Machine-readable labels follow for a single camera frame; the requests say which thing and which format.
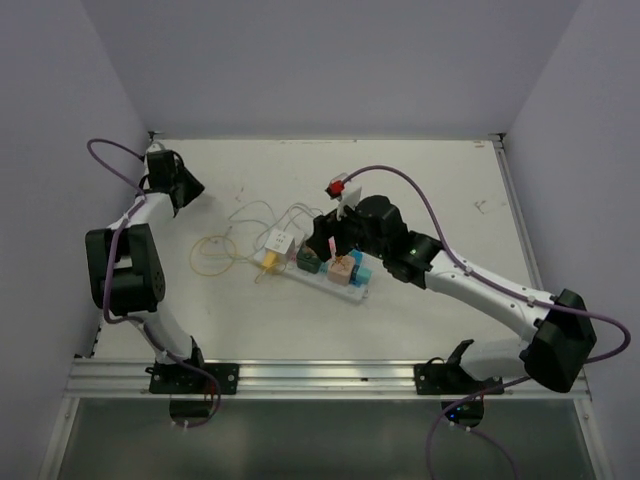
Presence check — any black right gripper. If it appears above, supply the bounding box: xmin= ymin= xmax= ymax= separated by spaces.
xmin=306 ymin=196 xmax=388 ymax=263

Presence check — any beige dragon charger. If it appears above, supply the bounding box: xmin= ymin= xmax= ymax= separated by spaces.
xmin=327 ymin=255 xmax=356 ymax=286

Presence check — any light blue charger plug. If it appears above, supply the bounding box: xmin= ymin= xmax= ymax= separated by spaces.
xmin=349 ymin=250 xmax=372 ymax=287

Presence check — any dark green dragon charger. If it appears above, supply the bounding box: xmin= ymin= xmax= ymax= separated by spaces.
xmin=296 ymin=248 xmax=323 ymax=274

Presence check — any white power strip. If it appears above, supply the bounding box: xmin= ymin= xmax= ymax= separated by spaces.
xmin=278 ymin=249 xmax=369 ymax=304

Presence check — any white cube socket adapter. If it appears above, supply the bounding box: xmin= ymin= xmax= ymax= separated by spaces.
xmin=264 ymin=229 xmax=295 ymax=263

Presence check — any yellow charger plug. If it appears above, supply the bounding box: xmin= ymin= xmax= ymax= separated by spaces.
xmin=261 ymin=250 xmax=279 ymax=271

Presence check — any pink charger plug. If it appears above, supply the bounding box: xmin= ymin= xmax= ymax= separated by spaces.
xmin=328 ymin=237 xmax=336 ymax=259

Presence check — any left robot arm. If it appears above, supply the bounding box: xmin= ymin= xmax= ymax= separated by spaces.
xmin=85 ymin=138 xmax=208 ymax=393

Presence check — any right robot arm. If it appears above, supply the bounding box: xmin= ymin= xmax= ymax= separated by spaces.
xmin=306 ymin=195 xmax=596 ymax=393

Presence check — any mint green usb cable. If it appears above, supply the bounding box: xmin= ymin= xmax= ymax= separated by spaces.
xmin=249 ymin=219 xmax=281 ymax=256

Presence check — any yellow usb cable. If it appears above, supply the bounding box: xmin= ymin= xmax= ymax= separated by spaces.
xmin=189 ymin=234 xmax=281 ymax=284

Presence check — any white power strip cord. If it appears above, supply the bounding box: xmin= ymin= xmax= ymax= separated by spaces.
xmin=228 ymin=200 xmax=326 ymax=246

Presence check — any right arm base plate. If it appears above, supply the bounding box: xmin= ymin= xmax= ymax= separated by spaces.
xmin=413 ymin=357 xmax=504 ymax=396

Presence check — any aluminium frame rail right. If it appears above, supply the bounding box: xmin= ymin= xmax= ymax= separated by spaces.
xmin=489 ymin=133 xmax=597 ymax=393

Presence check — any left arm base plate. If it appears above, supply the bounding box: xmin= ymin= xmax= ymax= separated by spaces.
xmin=145 ymin=362 xmax=240 ymax=395

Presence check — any aluminium front rail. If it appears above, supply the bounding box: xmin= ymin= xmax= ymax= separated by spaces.
xmin=63 ymin=357 xmax=594 ymax=400

